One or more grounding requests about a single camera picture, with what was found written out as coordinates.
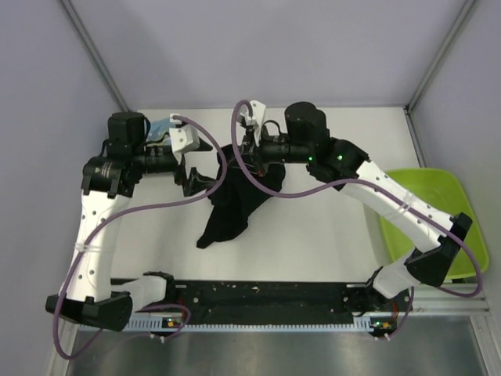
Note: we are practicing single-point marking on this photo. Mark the aluminium front rail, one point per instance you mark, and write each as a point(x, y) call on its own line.
point(446, 303)

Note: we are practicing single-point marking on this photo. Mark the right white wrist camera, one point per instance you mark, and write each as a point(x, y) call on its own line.
point(253, 120)

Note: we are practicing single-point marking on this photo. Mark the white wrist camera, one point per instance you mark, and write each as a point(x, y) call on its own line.
point(253, 120)
point(184, 137)

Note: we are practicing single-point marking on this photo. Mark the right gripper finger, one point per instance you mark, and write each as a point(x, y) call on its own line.
point(248, 138)
point(261, 168)

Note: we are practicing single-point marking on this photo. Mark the right aluminium frame post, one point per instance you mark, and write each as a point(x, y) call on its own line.
point(448, 42)

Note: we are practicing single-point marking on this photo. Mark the green plastic bin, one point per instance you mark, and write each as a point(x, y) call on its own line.
point(442, 190)

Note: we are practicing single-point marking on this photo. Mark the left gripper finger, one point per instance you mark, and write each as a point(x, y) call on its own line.
point(195, 183)
point(201, 145)

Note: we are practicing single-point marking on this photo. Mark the light blue cable duct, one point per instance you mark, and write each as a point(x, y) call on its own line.
point(167, 324)

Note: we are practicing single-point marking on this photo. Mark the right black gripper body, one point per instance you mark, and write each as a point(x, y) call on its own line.
point(275, 150)

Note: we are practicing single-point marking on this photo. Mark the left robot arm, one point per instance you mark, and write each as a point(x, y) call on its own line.
point(129, 152)

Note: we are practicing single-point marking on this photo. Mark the aluminium frame post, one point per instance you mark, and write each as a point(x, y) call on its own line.
point(448, 42)
point(93, 53)

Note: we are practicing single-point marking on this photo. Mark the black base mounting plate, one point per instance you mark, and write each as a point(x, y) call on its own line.
point(252, 302)

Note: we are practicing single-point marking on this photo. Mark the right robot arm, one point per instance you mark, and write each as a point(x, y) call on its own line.
point(437, 236)

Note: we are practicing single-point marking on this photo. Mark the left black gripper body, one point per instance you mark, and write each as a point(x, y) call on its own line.
point(153, 160)

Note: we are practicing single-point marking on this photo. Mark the folded blue printed t shirt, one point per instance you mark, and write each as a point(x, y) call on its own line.
point(159, 132)

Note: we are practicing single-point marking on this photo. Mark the black t shirt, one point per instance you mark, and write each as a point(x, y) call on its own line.
point(233, 203)

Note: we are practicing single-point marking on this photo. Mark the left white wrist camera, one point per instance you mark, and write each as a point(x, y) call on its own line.
point(184, 137)

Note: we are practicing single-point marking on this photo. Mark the left aluminium frame post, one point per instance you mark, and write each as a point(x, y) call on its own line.
point(93, 53)

